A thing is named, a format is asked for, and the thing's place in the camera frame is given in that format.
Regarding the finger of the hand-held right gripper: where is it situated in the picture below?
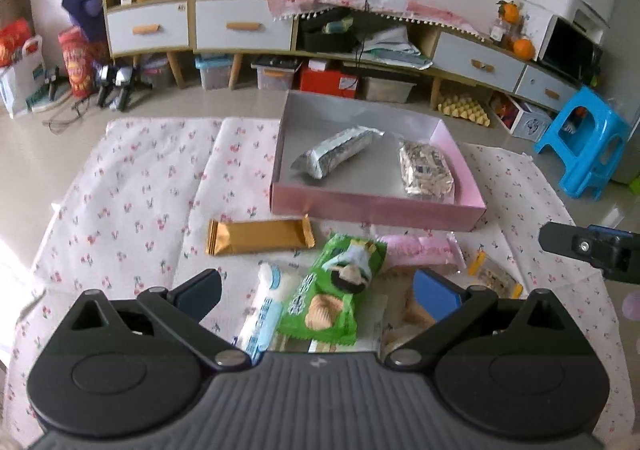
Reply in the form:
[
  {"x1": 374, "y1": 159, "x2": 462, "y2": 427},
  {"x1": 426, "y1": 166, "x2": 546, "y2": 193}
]
[{"x1": 539, "y1": 222, "x2": 640, "y2": 286}]

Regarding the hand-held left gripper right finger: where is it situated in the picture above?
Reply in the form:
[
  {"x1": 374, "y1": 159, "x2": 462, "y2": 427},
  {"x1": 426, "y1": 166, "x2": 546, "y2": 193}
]
[{"x1": 382, "y1": 267, "x2": 569, "y2": 373}]

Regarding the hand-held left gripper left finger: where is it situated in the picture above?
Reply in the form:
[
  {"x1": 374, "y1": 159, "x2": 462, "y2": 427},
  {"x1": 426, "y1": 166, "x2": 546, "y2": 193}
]
[{"x1": 62, "y1": 269, "x2": 253, "y2": 372}]

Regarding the clear biscuit packet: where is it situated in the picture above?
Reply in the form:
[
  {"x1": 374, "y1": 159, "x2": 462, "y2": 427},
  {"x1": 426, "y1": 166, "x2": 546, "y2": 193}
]
[{"x1": 350, "y1": 275, "x2": 441, "y2": 361}]

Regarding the pink snack packet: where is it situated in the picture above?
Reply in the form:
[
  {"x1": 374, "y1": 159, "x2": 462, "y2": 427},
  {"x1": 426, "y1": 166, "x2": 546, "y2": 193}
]
[{"x1": 372, "y1": 230, "x2": 466, "y2": 276}]

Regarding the white and blue snack packet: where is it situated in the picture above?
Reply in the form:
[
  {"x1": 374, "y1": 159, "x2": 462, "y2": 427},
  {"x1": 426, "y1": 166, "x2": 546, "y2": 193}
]
[{"x1": 233, "y1": 263, "x2": 301, "y2": 364}]

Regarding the pink cardboard box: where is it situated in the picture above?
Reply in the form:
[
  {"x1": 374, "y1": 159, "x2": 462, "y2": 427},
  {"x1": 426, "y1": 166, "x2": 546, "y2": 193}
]
[{"x1": 270, "y1": 90, "x2": 487, "y2": 233}]

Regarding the green biscuit packet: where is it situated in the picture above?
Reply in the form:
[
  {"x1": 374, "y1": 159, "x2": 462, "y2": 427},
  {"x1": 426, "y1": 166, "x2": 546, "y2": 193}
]
[{"x1": 276, "y1": 233, "x2": 389, "y2": 344}]

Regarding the clear packet with yellow ends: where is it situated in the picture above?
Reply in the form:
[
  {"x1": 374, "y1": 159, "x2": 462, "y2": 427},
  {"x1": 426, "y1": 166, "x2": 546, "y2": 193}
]
[{"x1": 467, "y1": 252, "x2": 524, "y2": 299}]

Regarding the gold snack bar packet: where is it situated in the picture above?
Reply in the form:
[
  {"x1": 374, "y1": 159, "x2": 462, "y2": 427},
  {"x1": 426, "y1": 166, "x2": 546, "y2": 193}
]
[{"x1": 206, "y1": 215, "x2": 316, "y2": 257}]

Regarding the blue plastic stool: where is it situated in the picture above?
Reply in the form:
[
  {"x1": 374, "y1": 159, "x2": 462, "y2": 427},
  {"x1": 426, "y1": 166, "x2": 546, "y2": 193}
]
[{"x1": 533, "y1": 85, "x2": 632, "y2": 201}]

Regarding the white floral cloth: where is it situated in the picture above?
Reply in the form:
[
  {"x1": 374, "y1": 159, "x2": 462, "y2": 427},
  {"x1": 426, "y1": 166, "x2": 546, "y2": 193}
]
[{"x1": 0, "y1": 117, "x2": 637, "y2": 450}]

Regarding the white toy box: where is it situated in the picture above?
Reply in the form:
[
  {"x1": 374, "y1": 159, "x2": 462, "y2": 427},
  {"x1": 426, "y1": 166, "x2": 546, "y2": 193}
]
[{"x1": 492, "y1": 92, "x2": 554, "y2": 139}]

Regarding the yellow egg tray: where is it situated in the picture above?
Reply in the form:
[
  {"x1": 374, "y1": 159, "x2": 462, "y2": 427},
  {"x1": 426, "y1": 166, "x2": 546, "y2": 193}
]
[{"x1": 437, "y1": 94, "x2": 494, "y2": 126}]

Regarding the silver foil snack packet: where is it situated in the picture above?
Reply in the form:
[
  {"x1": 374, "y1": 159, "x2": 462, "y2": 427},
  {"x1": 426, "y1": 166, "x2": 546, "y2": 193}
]
[{"x1": 291, "y1": 126, "x2": 385, "y2": 179}]

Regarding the white microwave oven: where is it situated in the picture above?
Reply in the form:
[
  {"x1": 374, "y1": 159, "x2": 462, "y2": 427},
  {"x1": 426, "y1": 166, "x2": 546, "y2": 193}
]
[{"x1": 537, "y1": 12, "x2": 604, "y2": 81}]

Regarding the low wooden drawer cabinet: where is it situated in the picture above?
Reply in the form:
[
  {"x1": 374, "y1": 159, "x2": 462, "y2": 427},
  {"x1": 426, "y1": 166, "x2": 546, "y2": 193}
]
[{"x1": 294, "y1": 4, "x2": 587, "y2": 117}]

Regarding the beige storage bin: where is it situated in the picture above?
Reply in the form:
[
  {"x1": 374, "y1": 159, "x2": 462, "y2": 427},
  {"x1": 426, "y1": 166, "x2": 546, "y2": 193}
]
[{"x1": 359, "y1": 74, "x2": 419, "y2": 105}]

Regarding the clear bin with blue lid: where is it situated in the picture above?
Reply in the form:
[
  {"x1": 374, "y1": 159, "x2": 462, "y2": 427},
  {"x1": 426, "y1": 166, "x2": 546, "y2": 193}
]
[{"x1": 194, "y1": 54, "x2": 235, "y2": 91}]

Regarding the grey storage bin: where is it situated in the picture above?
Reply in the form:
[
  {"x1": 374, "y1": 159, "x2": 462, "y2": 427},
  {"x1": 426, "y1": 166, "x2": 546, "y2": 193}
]
[{"x1": 251, "y1": 56, "x2": 304, "y2": 92}]

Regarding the red cardboard box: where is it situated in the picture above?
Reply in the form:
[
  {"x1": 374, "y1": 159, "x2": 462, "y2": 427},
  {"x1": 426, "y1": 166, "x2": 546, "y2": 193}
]
[{"x1": 298, "y1": 66, "x2": 359, "y2": 101}]

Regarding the stack of papers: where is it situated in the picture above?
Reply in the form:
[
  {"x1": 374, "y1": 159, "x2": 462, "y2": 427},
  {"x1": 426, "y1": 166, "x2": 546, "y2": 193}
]
[{"x1": 359, "y1": 26, "x2": 434, "y2": 71}]

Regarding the red printed snack bag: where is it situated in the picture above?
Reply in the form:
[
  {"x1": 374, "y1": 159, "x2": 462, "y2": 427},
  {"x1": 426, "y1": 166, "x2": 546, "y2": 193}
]
[{"x1": 57, "y1": 26, "x2": 99, "y2": 98}]

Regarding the tall wooden drawer cabinet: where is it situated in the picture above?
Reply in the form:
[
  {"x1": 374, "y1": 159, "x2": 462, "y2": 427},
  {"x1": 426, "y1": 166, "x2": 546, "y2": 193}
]
[{"x1": 100, "y1": 0, "x2": 302, "y2": 91}]

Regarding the white shopping bag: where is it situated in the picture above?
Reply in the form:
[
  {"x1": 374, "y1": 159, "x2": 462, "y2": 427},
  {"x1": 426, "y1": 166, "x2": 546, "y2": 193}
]
[{"x1": 0, "y1": 34, "x2": 47, "y2": 120}]

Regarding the black basket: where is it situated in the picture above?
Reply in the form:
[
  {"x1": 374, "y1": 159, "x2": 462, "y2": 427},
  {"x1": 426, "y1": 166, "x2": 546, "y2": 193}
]
[{"x1": 302, "y1": 20, "x2": 359, "y2": 55}]

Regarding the red gift bag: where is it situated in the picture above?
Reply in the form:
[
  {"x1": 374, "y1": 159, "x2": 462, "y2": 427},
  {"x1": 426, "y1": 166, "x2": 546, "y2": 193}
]
[{"x1": 0, "y1": 19, "x2": 31, "y2": 68}]

